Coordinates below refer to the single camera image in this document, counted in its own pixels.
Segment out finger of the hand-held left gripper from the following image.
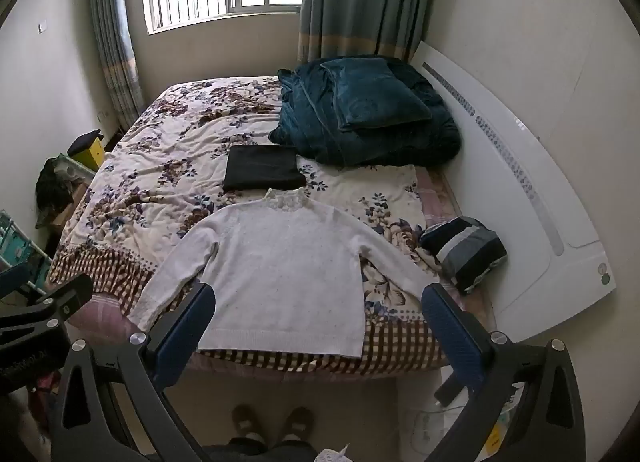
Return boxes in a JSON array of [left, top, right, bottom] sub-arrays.
[[22, 273, 95, 328], [0, 262, 30, 295]]

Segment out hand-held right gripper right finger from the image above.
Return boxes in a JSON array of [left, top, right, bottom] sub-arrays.
[[421, 283, 587, 462]]

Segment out black hat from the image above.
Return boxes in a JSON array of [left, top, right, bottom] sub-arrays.
[[67, 129, 103, 157]]

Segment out black bag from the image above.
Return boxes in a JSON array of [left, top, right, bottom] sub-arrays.
[[35, 157, 76, 229]]

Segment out white headboard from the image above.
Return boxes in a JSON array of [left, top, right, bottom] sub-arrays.
[[410, 41, 616, 328]]

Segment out narrow grey-blue curtain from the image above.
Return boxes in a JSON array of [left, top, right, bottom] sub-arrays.
[[89, 0, 146, 130]]

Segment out white knit sweater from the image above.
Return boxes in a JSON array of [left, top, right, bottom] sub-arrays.
[[127, 187, 436, 359]]

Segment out person's right shoe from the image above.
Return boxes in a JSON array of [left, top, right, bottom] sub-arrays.
[[281, 407, 315, 441]]

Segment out black folded garment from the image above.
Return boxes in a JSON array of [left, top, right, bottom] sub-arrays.
[[222, 144, 307, 192]]

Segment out white plastic container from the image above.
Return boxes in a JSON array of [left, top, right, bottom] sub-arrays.
[[57, 155, 98, 184]]

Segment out teal storage rack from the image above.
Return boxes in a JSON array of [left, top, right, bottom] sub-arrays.
[[0, 209, 53, 303]]

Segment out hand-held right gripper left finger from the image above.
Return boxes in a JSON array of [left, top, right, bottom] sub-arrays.
[[49, 282, 217, 462]]

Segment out teal plush pillow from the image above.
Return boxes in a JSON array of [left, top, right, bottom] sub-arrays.
[[320, 57, 433, 132]]

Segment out cardboard box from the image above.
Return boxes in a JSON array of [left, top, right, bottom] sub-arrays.
[[47, 182, 92, 234]]

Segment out teal plush quilt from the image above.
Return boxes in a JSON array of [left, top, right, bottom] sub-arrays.
[[268, 57, 462, 168]]

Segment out yellow box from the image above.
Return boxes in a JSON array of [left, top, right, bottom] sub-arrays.
[[72, 138, 106, 171]]

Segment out white power strip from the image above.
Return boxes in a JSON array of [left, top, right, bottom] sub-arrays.
[[410, 407, 471, 449]]

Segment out person's dark trousers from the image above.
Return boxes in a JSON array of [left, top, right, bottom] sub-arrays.
[[200, 436, 321, 462]]

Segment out striped dark pillow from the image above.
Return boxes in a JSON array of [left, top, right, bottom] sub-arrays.
[[419, 216, 508, 295]]

